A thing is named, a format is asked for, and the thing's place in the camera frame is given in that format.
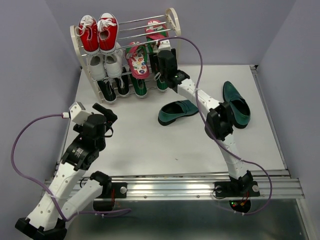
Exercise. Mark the cream metal shoe rack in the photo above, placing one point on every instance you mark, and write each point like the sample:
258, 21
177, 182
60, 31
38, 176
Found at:
128, 32

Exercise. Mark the left black sneaker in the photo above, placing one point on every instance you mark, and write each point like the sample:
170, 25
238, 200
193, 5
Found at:
107, 91

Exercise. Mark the dark green loafer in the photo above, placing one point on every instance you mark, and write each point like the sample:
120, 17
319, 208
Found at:
172, 111
240, 109

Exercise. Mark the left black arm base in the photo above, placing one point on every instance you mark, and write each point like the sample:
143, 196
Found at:
110, 192

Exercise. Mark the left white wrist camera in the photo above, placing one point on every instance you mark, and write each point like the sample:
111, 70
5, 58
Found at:
78, 113

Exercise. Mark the white sneaker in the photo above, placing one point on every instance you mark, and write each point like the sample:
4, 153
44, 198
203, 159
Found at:
96, 68
113, 62

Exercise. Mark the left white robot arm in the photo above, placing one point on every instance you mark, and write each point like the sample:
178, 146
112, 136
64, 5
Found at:
48, 219

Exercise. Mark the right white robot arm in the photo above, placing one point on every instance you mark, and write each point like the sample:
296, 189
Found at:
218, 124

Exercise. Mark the left white sneaker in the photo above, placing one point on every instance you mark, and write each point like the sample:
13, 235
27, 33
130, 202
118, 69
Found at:
96, 68

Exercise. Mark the right white sneaker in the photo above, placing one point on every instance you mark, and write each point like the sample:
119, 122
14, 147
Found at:
113, 62

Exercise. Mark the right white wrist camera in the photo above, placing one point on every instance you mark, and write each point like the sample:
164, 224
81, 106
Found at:
163, 45

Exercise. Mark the green sneaker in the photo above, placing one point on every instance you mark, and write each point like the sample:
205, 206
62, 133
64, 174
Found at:
139, 86
160, 84

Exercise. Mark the pink flip-flop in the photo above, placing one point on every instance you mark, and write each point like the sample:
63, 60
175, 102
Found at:
137, 58
155, 30

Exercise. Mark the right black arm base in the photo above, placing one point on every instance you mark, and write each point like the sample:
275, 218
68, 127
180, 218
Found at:
238, 196

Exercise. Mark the black sneaker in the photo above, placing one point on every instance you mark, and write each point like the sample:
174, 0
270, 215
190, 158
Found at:
122, 83
107, 91

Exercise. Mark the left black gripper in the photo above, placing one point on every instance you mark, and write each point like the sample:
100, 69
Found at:
111, 117

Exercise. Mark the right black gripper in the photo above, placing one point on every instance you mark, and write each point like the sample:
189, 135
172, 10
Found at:
153, 59

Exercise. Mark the right black sneaker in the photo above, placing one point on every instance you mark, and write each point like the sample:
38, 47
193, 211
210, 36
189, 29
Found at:
122, 83

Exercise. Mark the left red sneaker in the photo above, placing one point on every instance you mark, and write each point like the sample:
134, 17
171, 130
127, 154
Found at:
87, 30

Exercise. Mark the right red sneaker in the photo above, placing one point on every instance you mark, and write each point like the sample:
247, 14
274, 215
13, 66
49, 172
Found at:
108, 29

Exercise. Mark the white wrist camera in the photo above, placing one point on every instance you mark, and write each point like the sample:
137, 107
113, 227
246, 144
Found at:
78, 113
163, 45

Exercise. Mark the red sneaker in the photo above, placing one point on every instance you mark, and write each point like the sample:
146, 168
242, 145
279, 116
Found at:
87, 30
108, 29

